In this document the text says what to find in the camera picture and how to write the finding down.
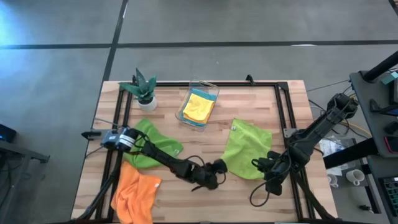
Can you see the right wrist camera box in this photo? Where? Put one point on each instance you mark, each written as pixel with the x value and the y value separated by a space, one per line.
pixel 274 188

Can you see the clear plastic bin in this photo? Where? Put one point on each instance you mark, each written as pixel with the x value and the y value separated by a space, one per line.
pixel 178 115

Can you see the dark metal cart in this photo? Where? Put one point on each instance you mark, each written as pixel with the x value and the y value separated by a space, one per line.
pixel 18 152

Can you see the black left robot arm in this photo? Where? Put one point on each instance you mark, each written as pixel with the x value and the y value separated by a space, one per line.
pixel 161 157

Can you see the white papers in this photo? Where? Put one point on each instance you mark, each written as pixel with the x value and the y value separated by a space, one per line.
pixel 329 146

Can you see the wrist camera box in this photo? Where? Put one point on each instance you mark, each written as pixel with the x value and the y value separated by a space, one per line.
pixel 274 188
pixel 210 184

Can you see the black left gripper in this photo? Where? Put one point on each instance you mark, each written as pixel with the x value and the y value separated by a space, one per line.
pixel 202 172

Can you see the phone with red case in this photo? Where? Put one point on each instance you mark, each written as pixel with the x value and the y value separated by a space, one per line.
pixel 392 144

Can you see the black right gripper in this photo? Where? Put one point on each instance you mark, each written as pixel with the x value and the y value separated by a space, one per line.
pixel 280 168

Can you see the dark grey side desk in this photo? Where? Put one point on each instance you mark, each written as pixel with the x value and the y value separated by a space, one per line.
pixel 367 102

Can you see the green microfiber towel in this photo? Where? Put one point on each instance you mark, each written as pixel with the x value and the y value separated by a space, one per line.
pixel 245 146
pixel 147 129

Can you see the black aluminium table frame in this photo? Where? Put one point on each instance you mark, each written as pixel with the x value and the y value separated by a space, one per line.
pixel 217 84

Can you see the orange microfiber towel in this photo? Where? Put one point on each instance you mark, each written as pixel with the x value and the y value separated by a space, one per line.
pixel 133 196

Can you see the small teal box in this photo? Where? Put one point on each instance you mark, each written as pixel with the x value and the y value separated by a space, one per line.
pixel 390 77

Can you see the snake plant in white pot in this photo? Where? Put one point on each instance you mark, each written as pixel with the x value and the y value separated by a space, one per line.
pixel 146 102

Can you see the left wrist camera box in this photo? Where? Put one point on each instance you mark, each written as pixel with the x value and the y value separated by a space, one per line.
pixel 210 184

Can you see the black round pole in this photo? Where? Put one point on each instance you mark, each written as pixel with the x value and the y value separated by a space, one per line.
pixel 382 66

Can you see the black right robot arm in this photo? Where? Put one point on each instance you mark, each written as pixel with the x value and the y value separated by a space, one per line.
pixel 320 130

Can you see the black computer mouse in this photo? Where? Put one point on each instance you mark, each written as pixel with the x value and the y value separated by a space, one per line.
pixel 391 127

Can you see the black device box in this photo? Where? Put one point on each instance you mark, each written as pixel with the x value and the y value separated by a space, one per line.
pixel 7 133

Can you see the yellow microfiber towel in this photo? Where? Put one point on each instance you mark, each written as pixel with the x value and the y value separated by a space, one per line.
pixel 199 107

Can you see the backlit black keyboard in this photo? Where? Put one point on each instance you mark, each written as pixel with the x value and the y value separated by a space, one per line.
pixel 392 193

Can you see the white ceramic mug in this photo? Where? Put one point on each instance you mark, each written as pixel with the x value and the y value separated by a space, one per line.
pixel 354 176
pixel 332 180

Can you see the teal microfiber towel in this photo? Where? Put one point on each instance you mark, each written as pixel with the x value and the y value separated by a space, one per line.
pixel 203 93

